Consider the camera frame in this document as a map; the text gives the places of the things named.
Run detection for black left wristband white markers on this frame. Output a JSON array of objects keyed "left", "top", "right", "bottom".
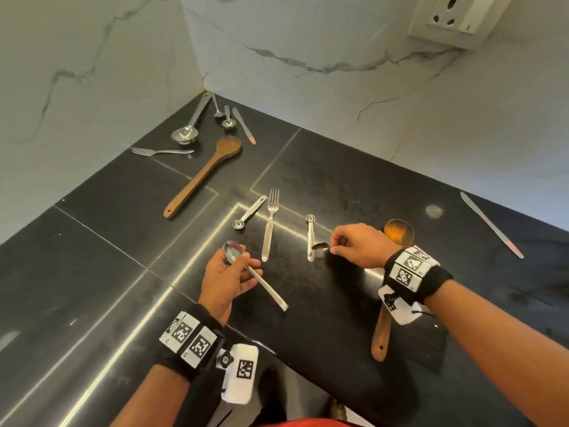
[{"left": 158, "top": 303, "right": 225, "bottom": 382}]

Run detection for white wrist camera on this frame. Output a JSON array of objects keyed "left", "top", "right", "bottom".
[
  {"left": 216, "top": 343, "right": 260, "bottom": 405},
  {"left": 378, "top": 284, "right": 430, "bottom": 326}
]

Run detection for white wall socket with switch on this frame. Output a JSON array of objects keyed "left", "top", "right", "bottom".
[{"left": 408, "top": 0, "right": 515, "bottom": 52}]

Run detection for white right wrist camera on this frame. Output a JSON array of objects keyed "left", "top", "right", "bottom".
[{"left": 378, "top": 284, "right": 430, "bottom": 326}]

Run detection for orange wooden spoon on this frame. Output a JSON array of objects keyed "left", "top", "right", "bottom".
[{"left": 371, "top": 219, "right": 415, "bottom": 363}]

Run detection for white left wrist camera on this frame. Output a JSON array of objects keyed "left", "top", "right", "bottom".
[{"left": 216, "top": 343, "right": 260, "bottom": 405}]

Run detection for large steel ladle spoon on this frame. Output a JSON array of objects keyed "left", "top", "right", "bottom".
[{"left": 171, "top": 92, "right": 214, "bottom": 145}]

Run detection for dark brown wooden spoon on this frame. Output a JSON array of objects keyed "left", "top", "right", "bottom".
[{"left": 163, "top": 136, "right": 243, "bottom": 220}]

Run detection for steel fork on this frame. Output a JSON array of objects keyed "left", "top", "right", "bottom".
[
  {"left": 261, "top": 189, "right": 281, "bottom": 263},
  {"left": 131, "top": 146, "right": 196, "bottom": 158}
]

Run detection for person's left hand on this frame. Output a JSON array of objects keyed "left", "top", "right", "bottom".
[{"left": 197, "top": 246, "right": 264, "bottom": 327}]

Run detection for steel butter knife back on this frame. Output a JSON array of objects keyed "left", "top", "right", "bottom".
[{"left": 232, "top": 106, "right": 258, "bottom": 146}]

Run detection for steel butter knife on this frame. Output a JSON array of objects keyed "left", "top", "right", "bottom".
[
  {"left": 232, "top": 106, "right": 258, "bottom": 146},
  {"left": 460, "top": 190, "right": 525, "bottom": 260}
]

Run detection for steel tablespoon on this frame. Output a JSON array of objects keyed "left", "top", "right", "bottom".
[{"left": 222, "top": 240, "right": 289, "bottom": 313}]

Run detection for black wristband white markers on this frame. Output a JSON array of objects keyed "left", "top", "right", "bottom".
[
  {"left": 158, "top": 303, "right": 225, "bottom": 382},
  {"left": 383, "top": 246, "right": 454, "bottom": 305}
]

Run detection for black right wristband white markers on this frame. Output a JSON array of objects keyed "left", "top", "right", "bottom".
[{"left": 383, "top": 246, "right": 454, "bottom": 305}]

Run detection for person's red shirt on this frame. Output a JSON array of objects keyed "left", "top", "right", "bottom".
[{"left": 266, "top": 419, "right": 356, "bottom": 427}]

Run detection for person's right hand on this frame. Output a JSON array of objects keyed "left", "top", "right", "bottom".
[{"left": 330, "top": 222, "right": 397, "bottom": 270}]

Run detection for person's right forearm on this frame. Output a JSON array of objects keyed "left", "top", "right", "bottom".
[{"left": 424, "top": 279, "right": 569, "bottom": 427}]

